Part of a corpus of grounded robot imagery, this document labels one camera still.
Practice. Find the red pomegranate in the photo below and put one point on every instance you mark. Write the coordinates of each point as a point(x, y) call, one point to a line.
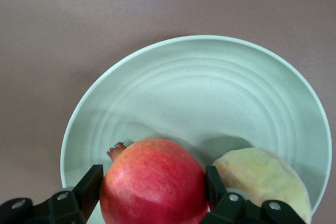
point(152, 182)

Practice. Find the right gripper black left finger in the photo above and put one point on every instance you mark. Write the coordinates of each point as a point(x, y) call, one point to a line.
point(78, 197)

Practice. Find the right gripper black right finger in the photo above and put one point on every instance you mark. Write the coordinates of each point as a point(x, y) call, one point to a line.
point(231, 205)

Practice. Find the pale green yellow fruit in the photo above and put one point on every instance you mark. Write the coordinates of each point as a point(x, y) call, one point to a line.
point(265, 174)

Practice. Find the mint green round plate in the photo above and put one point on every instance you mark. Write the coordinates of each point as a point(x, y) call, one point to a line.
point(199, 98)

